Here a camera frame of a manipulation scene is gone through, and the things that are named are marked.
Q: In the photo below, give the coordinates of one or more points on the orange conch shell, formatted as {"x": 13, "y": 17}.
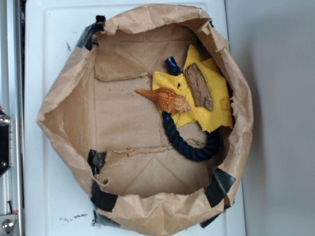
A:
{"x": 167, "y": 100}

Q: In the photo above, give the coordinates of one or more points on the brown wood piece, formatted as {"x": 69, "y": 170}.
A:
{"x": 198, "y": 87}

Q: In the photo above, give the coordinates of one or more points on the yellow cloth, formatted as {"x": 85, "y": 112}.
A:
{"x": 221, "y": 114}

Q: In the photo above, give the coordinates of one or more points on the brown paper bag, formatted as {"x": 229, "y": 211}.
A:
{"x": 93, "y": 105}

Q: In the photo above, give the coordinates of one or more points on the black tape bottom right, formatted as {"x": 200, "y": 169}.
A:
{"x": 219, "y": 186}

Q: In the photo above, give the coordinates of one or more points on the black tape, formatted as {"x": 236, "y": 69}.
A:
{"x": 219, "y": 186}
{"x": 101, "y": 200}
{"x": 87, "y": 37}

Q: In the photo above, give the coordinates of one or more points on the black tape bottom left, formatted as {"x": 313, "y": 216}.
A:
{"x": 101, "y": 200}

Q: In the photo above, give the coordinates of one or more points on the black tape top left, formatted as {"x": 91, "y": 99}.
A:
{"x": 87, "y": 37}

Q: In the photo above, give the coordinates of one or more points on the white plastic tray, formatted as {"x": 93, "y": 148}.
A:
{"x": 55, "y": 203}

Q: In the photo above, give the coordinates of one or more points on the black bracket with bolt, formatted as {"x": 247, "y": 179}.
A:
{"x": 4, "y": 143}

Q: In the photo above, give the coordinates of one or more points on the metal rail frame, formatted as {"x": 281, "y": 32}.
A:
{"x": 11, "y": 103}

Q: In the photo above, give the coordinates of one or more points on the metal corner bracket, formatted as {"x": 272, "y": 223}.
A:
{"x": 8, "y": 224}

